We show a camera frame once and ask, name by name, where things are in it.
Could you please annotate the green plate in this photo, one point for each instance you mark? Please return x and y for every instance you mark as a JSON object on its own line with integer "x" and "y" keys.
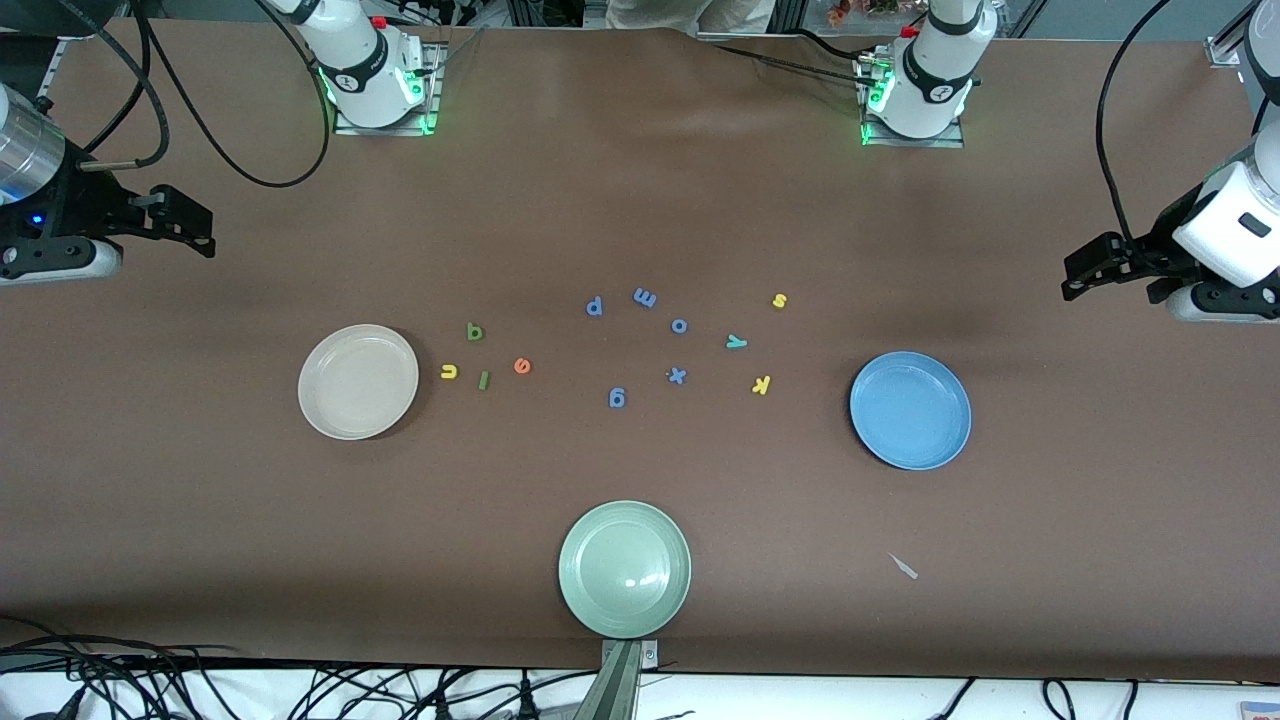
{"x": 625, "y": 568}

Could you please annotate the person beige trousers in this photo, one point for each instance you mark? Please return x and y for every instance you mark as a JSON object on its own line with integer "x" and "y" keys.
{"x": 650, "y": 12}

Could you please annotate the orange red decoration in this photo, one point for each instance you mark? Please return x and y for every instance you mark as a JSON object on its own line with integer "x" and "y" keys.
{"x": 860, "y": 10}

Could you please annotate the white tape scrap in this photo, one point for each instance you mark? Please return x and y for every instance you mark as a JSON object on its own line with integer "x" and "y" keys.
{"x": 905, "y": 568}

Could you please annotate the blue plate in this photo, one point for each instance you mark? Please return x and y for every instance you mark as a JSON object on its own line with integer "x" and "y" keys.
{"x": 910, "y": 410}

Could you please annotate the yellow letter k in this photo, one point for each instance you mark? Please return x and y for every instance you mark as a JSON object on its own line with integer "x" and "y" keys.
{"x": 761, "y": 385}

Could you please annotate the blue letter m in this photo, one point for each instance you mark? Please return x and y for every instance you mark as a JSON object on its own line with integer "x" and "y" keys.
{"x": 646, "y": 298}

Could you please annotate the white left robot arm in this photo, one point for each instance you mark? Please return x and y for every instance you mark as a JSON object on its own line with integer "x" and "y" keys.
{"x": 930, "y": 80}

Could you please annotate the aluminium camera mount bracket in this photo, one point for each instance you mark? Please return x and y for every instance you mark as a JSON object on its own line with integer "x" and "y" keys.
{"x": 615, "y": 690}

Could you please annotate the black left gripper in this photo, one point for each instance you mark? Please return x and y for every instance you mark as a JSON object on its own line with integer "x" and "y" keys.
{"x": 1153, "y": 250}

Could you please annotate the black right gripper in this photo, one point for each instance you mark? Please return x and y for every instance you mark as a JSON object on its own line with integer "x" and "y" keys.
{"x": 82, "y": 210}

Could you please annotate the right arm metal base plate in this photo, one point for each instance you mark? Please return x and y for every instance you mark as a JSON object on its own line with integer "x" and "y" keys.
{"x": 432, "y": 90}

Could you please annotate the aluminium frame profile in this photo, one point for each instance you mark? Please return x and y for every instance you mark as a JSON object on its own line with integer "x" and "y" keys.
{"x": 1225, "y": 50}
{"x": 50, "y": 80}

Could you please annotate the beige plate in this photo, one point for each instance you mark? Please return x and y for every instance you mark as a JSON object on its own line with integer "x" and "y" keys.
{"x": 358, "y": 382}

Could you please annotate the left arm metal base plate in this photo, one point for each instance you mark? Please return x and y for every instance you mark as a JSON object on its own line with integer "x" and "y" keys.
{"x": 910, "y": 143}

